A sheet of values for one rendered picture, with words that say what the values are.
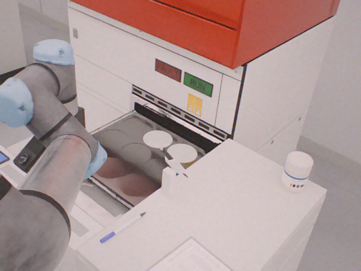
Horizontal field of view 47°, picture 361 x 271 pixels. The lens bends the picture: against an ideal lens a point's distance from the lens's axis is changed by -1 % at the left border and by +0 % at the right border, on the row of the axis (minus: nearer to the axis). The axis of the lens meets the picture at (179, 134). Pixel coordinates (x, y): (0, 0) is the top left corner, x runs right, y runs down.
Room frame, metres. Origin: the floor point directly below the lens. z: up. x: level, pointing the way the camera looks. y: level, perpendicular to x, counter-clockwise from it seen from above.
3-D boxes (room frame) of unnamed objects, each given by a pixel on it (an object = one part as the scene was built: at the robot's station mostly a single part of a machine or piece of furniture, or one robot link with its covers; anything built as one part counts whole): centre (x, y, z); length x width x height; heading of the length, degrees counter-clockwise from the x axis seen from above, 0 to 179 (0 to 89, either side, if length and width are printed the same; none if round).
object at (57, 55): (0.72, 0.26, 1.36); 0.09 x 0.08 x 0.11; 165
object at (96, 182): (0.91, 0.25, 0.90); 0.38 x 0.01 x 0.01; 53
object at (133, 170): (1.06, 0.14, 0.90); 0.34 x 0.34 x 0.01; 53
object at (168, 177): (0.82, 0.01, 1.03); 0.06 x 0.04 x 0.13; 143
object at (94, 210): (0.84, 0.28, 0.87); 0.36 x 0.08 x 0.03; 53
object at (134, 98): (1.24, 0.02, 0.89); 0.44 x 0.02 x 0.10; 53
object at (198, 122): (1.24, 0.02, 0.96); 0.44 x 0.01 x 0.02; 53
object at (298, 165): (0.90, -0.34, 1.01); 0.07 x 0.07 x 0.10
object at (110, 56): (1.35, 0.16, 1.02); 0.82 x 0.03 x 0.40; 53
